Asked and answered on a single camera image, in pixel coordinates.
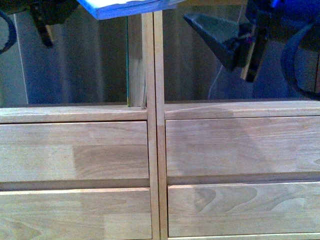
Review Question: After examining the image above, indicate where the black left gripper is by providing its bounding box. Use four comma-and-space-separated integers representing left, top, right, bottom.
0, 0, 78, 48

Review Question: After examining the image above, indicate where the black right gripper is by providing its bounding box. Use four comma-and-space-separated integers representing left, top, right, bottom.
183, 0, 285, 83

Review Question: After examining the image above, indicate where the blue book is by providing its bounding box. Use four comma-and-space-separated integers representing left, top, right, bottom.
77, 0, 183, 20

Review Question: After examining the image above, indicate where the left wooden shelf cabinet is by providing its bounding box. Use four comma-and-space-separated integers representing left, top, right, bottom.
0, 9, 160, 240

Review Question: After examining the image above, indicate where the wooden shelf cabinet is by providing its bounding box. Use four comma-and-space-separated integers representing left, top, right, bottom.
0, 9, 160, 240
153, 0, 320, 240

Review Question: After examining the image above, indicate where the right wooden shelf cabinet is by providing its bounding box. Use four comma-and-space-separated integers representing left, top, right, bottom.
153, 0, 320, 240

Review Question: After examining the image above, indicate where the right cabinet upper drawer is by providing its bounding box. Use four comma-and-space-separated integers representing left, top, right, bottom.
165, 116, 320, 177

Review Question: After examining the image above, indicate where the cabinet drawer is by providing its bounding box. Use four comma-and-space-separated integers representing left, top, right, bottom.
165, 116, 320, 177
0, 188, 153, 240
167, 182, 320, 237
0, 121, 149, 182

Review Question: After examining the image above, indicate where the left cabinet upper drawer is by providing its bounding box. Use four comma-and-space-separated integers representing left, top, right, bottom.
0, 121, 149, 182

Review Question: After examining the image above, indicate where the right cabinet lower drawer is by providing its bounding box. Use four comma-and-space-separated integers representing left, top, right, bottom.
167, 182, 320, 237

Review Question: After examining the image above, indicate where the left cabinet lower drawer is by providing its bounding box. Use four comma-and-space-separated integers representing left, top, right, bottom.
0, 188, 153, 240

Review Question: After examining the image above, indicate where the black cable loop left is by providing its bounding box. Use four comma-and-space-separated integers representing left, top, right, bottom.
0, 9, 16, 55

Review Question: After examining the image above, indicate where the black cable loop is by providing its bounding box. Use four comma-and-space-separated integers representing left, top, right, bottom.
281, 23, 320, 100
0, 9, 16, 55

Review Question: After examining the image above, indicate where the black cable loop right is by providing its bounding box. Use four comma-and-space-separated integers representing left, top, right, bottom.
281, 23, 320, 100

